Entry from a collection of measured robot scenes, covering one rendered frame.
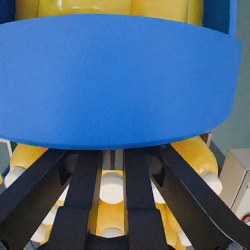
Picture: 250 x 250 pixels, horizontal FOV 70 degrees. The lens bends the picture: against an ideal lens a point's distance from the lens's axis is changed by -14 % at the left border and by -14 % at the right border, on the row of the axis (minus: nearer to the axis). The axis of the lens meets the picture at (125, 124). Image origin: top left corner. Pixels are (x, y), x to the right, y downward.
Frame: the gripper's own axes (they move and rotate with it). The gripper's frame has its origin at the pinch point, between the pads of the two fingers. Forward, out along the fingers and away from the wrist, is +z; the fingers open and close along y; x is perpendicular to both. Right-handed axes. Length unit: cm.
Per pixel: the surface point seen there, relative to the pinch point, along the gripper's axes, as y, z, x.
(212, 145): 27.6, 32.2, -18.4
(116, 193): 0.3, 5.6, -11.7
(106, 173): -1.0, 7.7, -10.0
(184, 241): 13.1, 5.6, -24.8
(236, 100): 89, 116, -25
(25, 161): -13.9, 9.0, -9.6
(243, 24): 87, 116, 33
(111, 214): -0.4, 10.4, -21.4
